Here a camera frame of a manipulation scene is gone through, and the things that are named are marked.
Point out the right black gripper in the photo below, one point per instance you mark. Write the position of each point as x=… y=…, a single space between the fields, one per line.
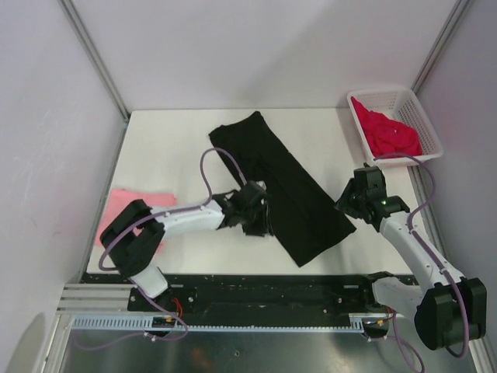
x=342 y=203

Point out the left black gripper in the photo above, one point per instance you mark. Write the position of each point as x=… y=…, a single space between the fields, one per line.
x=262 y=226

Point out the black t shirt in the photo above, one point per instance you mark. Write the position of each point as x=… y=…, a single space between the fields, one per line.
x=301 y=214

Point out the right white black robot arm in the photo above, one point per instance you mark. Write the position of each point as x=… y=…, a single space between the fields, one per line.
x=445 y=307

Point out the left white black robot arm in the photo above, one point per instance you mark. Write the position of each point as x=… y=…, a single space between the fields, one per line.
x=133 y=237

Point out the red crumpled t shirt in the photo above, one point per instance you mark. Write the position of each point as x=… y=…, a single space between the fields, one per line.
x=384 y=135

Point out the white plastic basket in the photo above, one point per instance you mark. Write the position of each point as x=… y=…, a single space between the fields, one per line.
x=400 y=104

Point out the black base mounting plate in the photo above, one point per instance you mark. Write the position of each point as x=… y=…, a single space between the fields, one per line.
x=272 y=319

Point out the pink folded t shirt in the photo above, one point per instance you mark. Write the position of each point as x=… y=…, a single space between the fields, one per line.
x=120 y=198

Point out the right aluminium frame post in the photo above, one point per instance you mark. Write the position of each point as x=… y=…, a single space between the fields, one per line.
x=449 y=28

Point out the aluminium frame post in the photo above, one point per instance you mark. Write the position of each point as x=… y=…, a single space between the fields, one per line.
x=449 y=28
x=81 y=32

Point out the left aluminium frame post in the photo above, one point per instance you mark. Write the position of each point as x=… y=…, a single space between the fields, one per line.
x=81 y=32

